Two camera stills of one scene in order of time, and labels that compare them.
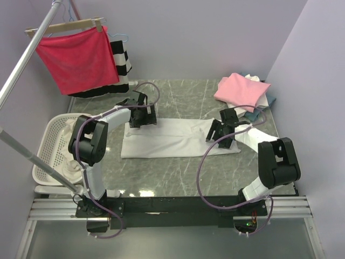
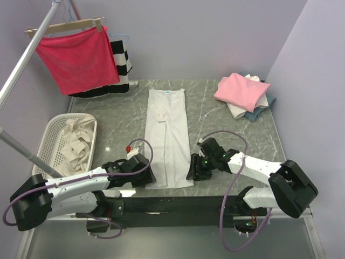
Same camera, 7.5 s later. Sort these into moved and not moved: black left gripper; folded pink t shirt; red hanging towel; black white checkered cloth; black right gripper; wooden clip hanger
Moved: black right gripper; black left gripper
Not moved: black white checkered cloth; red hanging towel; folded pink t shirt; wooden clip hanger
